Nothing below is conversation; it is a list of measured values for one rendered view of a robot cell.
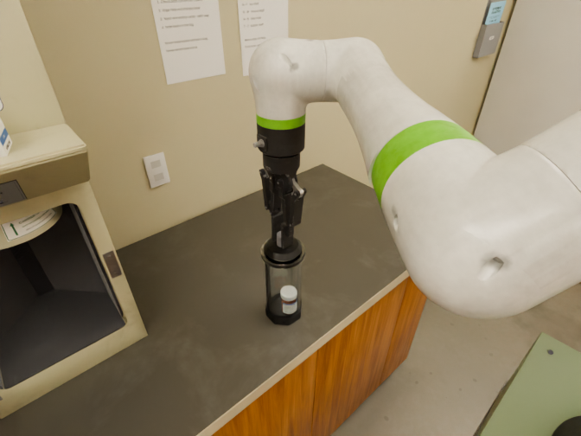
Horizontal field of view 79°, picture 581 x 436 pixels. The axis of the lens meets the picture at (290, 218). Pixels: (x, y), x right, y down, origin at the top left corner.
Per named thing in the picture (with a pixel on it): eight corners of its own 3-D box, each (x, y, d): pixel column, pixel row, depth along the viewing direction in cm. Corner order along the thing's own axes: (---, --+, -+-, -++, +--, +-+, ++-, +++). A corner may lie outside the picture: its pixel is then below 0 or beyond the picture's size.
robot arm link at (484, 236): (625, 301, 27) (616, 208, 20) (463, 363, 31) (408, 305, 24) (494, 169, 40) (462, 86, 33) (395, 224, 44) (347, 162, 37)
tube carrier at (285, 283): (256, 305, 97) (252, 246, 85) (287, 287, 103) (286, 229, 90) (280, 331, 91) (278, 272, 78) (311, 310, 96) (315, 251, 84)
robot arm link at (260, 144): (319, 120, 66) (288, 108, 71) (268, 136, 60) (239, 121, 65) (317, 150, 69) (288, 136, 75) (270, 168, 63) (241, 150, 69)
